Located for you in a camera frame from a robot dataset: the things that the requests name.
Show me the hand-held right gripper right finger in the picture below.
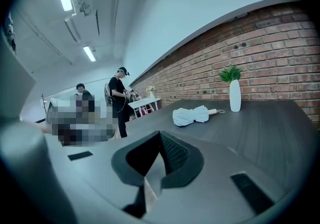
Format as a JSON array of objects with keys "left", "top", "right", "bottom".
[{"left": 146, "top": 130, "right": 301, "bottom": 224}]

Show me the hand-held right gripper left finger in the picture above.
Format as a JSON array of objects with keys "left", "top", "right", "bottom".
[{"left": 44, "top": 130, "right": 161, "bottom": 224}]

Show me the light blue umbrella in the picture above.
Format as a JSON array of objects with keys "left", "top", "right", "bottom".
[{"left": 172, "top": 104, "right": 226, "bottom": 128}]

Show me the dark wooden table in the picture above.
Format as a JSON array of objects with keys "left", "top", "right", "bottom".
[{"left": 124, "top": 99, "right": 320, "bottom": 194}]

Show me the small white folding table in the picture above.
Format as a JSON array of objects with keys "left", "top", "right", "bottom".
[{"left": 127, "top": 97, "right": 162, "bottom": 119}]

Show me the wooden coat rack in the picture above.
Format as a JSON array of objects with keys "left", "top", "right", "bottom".
[{"left": 40, "top": 93, "right": 49, "bottom": 122}]

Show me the tall white vase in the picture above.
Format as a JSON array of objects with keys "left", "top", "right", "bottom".
[{"left": 229, "top": 79, "right": 242, "bottom": 113}]

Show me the green leafy plant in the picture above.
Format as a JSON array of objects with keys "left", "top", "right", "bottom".
[{"left": 217, "top": 64, "right": 243, "bottom": 83}]

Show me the short ceiling light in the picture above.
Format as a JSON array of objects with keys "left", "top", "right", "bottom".
[{"left": 82, "top": 45, "right": 97, "bottom": 63}]

